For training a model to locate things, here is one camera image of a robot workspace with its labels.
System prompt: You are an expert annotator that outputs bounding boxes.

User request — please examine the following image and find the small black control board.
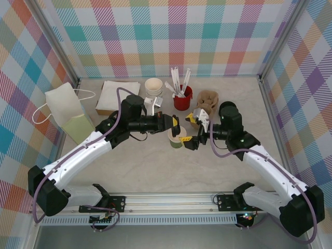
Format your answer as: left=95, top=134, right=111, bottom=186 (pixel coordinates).
left=89, top=213, right=116, bottom=224

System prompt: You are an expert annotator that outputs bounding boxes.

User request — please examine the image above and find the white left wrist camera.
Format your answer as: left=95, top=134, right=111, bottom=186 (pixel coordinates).
left=144, top=95, right=163, bottom=115

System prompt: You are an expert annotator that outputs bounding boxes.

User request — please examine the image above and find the slotted grey cable duct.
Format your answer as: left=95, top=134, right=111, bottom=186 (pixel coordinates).
left=40, top=216, right=239, bottom=226

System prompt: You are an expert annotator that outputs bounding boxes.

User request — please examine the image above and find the aluminium frame post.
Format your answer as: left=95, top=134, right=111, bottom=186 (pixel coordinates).
left=33, top=0, right=80, bottom=88
left=258, top=0, right=310, bottom=81

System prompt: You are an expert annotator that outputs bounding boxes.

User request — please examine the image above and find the printed paper bag with handles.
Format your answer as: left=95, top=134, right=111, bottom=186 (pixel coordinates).
left=33, top=82, right=95, bottom=146

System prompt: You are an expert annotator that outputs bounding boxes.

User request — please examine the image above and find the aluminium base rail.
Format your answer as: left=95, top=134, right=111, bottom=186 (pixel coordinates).
left=29, top=191, right=315, bottom=215

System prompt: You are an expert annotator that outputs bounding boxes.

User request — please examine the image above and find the white napkin stack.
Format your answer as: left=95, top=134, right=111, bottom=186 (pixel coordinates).
left=95, top=80, right=141, bottom=111

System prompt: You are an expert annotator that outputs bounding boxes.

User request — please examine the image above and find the aluminium table side rail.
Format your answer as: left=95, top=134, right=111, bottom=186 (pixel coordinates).
left=44, top=79, right=80, bottom=195
left=259, top=76, right=298, bottom=193

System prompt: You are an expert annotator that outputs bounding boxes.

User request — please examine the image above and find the red plastic cup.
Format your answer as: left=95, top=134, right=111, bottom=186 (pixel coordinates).
left=173, top=85, right=193, bottom=111

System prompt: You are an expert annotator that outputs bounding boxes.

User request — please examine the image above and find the control board with lights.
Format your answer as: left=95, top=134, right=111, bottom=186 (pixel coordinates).
left=236, top=212, right=254, bottom=227

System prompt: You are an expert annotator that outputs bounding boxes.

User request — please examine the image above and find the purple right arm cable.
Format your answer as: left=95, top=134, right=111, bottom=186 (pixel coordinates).
left=210, top=123, right=319, bottom=244

